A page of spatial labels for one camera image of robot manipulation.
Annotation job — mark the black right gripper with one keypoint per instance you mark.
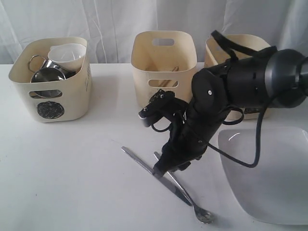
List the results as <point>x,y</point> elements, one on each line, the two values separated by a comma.
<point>202,121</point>

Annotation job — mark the steel table knife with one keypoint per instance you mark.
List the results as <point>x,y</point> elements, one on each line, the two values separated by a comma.
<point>168,184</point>

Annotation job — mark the steel spoon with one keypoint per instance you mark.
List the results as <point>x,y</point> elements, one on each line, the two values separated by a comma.
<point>203,215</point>

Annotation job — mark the white plastic bowl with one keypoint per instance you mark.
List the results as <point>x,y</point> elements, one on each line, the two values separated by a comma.
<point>69,56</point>

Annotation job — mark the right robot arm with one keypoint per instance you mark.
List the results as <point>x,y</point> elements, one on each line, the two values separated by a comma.
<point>269,79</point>

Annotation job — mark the white square plate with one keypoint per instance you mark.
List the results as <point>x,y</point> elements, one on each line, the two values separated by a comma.
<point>276,190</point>

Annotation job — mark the cream bin triangle mark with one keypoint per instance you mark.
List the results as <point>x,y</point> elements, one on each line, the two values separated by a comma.
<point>154,55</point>

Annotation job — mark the cream bin square mark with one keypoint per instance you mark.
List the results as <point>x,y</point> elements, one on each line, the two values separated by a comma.
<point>215,55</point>

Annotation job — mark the cream bin circle mark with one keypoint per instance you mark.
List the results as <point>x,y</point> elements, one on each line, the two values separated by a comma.
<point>73,103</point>

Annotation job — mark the white backdrop curtain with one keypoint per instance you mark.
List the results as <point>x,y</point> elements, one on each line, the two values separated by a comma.
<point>110,26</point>

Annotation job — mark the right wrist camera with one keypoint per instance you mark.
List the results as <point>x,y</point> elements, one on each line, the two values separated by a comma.
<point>162,104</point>

